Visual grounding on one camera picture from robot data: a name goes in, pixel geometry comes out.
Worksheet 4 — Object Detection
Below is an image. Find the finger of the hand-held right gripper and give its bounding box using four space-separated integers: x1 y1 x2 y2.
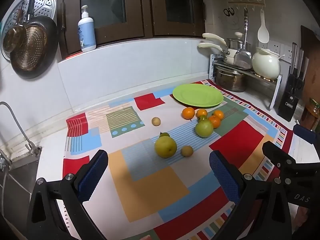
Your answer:
293 124 320 145
262 141 320 184

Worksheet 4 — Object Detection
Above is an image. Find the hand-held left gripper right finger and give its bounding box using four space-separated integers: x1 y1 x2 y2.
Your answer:
209 151 293 240

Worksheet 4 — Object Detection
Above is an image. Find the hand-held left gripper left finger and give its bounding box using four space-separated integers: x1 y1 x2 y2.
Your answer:
26 149 109 240

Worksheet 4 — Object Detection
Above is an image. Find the green apple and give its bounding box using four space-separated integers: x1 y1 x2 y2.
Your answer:
195 119 214 138

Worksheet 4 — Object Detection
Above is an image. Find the large yellow-green pear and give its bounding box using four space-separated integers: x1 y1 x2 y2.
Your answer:
154 137 177 158

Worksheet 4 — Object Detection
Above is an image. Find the green plate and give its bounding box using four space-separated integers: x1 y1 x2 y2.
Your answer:
172 84 224 107

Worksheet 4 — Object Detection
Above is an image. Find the person's right hand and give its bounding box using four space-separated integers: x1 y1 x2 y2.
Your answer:
296 205 310 233

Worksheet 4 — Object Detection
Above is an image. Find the glass jar green lid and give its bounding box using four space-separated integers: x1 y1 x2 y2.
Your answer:
299 97 320 131

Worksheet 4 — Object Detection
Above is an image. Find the black knife block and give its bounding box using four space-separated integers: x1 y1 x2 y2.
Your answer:
278 74 305 122

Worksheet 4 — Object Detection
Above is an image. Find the metal pot rack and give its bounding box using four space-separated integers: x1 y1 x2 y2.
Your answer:
209 54 283 110

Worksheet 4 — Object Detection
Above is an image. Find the colourful patchwork tablecloth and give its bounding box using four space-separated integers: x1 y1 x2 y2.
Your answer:
62 79 294 240

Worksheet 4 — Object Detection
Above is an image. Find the wooden bead trivet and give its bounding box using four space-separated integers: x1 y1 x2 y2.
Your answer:
254 72 277 82

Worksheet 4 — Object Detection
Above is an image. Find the brown wooden cutting board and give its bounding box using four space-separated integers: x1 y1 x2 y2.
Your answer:
300 25 320 102

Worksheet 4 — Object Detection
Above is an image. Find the steel sink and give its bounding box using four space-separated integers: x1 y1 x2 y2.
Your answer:
0 152 42 217

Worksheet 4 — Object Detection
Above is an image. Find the white ceramic pot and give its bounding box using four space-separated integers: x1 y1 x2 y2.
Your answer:
252 46 285 80

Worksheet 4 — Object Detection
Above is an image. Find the large steel stockpot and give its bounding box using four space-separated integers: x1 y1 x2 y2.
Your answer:
215 65 247 93

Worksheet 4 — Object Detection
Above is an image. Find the metal faucet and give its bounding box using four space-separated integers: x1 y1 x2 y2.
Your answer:
0 102 42 172

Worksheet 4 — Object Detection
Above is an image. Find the hanging steel spatula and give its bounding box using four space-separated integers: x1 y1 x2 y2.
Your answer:
234 8 252 69

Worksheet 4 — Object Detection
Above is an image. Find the white rice spoon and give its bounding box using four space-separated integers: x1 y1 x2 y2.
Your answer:
257 9 270 43

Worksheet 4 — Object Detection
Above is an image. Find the steel saucepan with lid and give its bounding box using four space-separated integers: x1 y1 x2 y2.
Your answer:
202 32 251 51

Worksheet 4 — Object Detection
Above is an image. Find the perforated copper colander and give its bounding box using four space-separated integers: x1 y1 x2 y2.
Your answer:
12 24 48 72

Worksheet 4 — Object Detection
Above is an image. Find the blue white pump bottle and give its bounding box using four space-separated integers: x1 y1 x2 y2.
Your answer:
77 5 97 53

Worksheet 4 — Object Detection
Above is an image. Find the black frying pan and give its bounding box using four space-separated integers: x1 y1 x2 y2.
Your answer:
11 0 59 79

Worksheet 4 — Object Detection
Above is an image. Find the perforated metal steamer plate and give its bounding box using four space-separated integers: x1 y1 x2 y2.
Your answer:
1 0 57 60

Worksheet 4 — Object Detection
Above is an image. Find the black handled knife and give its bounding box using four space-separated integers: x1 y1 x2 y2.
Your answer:
302 56 310 82
290 42 298 72
297 49 304 77

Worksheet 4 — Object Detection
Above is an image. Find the white wall socket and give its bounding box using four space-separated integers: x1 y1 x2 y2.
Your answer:
260 41 293 61

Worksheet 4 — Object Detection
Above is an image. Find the white saucepan cream handle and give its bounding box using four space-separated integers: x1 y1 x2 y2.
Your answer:
197 42 240 65

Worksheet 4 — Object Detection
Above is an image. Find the wall hook rail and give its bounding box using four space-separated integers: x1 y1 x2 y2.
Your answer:
228 1 265 8

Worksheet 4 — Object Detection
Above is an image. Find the dark brown window frame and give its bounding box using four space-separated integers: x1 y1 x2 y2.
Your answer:
56 0 207 63

